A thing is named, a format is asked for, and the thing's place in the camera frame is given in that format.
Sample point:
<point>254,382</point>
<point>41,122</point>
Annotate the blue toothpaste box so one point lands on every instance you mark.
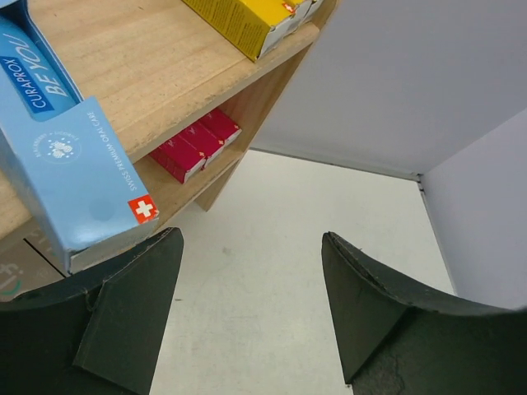
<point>61,154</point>

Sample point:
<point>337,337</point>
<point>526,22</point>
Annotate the yellow toothpaste box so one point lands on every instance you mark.
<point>253,27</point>
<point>315,5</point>
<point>300,10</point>

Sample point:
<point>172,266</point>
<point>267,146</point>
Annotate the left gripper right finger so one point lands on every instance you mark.
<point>396,335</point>

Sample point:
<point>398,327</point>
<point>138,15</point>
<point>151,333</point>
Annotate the pink toothpaste box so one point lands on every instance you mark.
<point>179,158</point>
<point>204,141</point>
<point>220,125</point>

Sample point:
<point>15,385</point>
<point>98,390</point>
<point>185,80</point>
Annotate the yellow toothpaste box front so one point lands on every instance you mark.
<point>315,5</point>

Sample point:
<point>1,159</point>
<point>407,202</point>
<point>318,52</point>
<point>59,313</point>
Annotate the wooden two-tier shelf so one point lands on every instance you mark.
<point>156,67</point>

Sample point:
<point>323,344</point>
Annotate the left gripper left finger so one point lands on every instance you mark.
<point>98,331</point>

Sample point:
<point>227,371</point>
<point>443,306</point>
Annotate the silver toothpaste box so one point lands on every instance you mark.
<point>40,243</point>
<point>24,269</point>

